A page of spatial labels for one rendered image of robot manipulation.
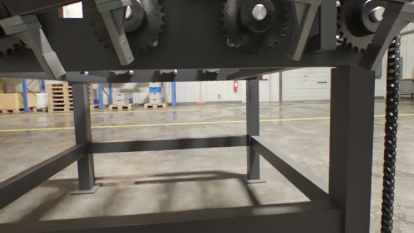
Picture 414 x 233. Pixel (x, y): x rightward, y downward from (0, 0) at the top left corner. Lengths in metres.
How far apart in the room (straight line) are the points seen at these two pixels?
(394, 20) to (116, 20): 0.41
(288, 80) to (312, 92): 1.34
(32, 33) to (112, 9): 0.14
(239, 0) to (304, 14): 0.23
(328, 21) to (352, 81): 0.18
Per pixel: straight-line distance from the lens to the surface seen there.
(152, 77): 1.51
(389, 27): 0.43
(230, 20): 0.54
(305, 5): 0.36
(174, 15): 0.58
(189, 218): 0.65
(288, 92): 10.60
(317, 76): 11.33
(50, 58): 0.44
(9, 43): 0.64
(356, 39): 0.67
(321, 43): 0.58
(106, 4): 0.35
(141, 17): 0.51
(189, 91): 9.58
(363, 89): 0.71
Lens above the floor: 0.69
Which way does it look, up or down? 4 degrees down
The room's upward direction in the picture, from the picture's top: 1 degrees counter-clockwise
